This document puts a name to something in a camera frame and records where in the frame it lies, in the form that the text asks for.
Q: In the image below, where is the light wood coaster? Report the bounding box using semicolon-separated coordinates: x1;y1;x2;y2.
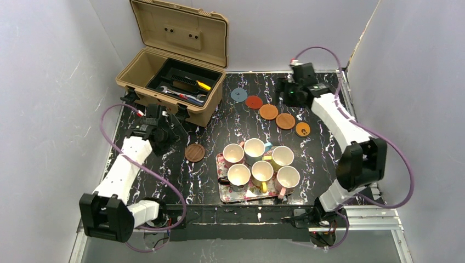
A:
275;113;296;130

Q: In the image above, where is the orange wood coaster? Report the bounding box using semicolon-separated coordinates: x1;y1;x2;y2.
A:
259;104;279;121

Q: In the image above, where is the orange printed coaster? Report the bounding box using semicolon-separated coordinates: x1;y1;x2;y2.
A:
294;122;311;138

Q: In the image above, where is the dark walnut wooden coaster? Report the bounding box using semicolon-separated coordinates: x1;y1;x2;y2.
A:
185;144;205;163

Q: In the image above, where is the red coaster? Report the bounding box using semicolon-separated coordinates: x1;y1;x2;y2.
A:
245;95;263;110

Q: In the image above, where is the blue grey coaster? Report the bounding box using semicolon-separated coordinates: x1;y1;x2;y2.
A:
230;88;248;102

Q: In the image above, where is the tan plastic toolbox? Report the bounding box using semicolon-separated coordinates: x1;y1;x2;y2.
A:
116;1;229;127

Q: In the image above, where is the floral rectangular tray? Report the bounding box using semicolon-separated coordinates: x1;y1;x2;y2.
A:
218;172;297;203

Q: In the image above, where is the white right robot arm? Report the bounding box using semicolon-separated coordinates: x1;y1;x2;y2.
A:
274;59;387;222

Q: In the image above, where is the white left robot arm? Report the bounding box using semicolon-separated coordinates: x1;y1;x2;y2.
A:
79;104;187;243

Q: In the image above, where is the silver wrench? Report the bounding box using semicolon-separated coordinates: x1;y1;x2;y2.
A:
160;85;206;103

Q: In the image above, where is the black tool tray insert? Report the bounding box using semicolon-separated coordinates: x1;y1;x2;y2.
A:
146;59;222;107

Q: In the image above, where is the green mug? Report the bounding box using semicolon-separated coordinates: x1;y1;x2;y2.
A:
262;146;294;173

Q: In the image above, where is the light blue mug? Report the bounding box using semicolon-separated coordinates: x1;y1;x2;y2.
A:
243;138;273;166

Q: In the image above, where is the pink mug rear left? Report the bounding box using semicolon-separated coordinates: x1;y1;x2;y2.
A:
223;142;245;168

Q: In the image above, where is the pink mug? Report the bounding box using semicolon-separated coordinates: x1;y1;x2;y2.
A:
223;142;245;168
275;166;300;199

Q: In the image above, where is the pink mug right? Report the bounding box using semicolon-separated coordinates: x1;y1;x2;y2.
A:
275;166;300;199

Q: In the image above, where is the yellow mug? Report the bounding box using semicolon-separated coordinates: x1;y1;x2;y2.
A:
251;161;274;193

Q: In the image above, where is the black mug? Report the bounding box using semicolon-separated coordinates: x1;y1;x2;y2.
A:
218;164;251;192

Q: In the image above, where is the yellow handled screwdriver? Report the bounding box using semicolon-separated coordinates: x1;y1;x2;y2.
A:
185;76;212;91

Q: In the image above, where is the aluminium frame rail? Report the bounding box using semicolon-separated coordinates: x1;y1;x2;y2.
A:
69;68;415;263

